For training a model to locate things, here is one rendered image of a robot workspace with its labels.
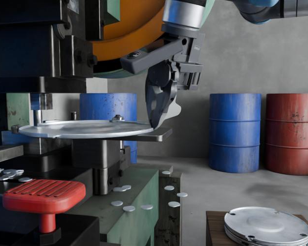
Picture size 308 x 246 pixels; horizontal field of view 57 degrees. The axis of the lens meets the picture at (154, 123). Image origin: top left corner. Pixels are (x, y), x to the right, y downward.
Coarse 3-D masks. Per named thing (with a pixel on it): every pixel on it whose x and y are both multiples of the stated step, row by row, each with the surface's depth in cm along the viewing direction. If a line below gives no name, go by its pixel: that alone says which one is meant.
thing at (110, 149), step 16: (160, 128) 64; (80, 144) 59; (96, 144) 58; (112, 144) 62; (80, 160) 59; (96, 160) 58; (112, 160) 62; (96, 176) 58; (112, 176) 62; (96, 192) 59
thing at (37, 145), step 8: (8, 136) 59; (16, 136) 59; (24, 136) 58; (24, 144) 59; (32, 144) 58; (40, 144) 58; (48, 144) 61; (56, 144) 64; (64, 144) 67; (24, 152) 59; (32, 152) 58; (40, 152) 58
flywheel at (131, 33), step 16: (128, 0) 95; (144, 0) 94; (160, 0) 93; (128, 16) 96; (144, 16) 95; (160, 16) 90; (112, 32) 98; (128, 32) 96; (144, 32) 92; (160, 32) 91; (96, 48) 96; (112, 48) 95; (128, 48) 93
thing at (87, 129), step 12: (84, 120) 77; (96, 120) 77; (108, 120) 77; (24, 132) 52; (36, 132) 56; (48, 132) 56; (60, 132) 56; (72, 132) 56; (84, 132) 56; (96, 132) 56; (108, 132) 56; (120, 132) 51; (132, 132) 53; (144, 132) 55
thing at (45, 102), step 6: (30, 96) 63; (36, 96) 63; (42, 96) 63; (48, 96) 64; (30, 102) 63; (36, 102) 63; (42, 102) 63; (48, 102) 64; (36, 108) 63; (42, 108) 63; (48, 108) 64
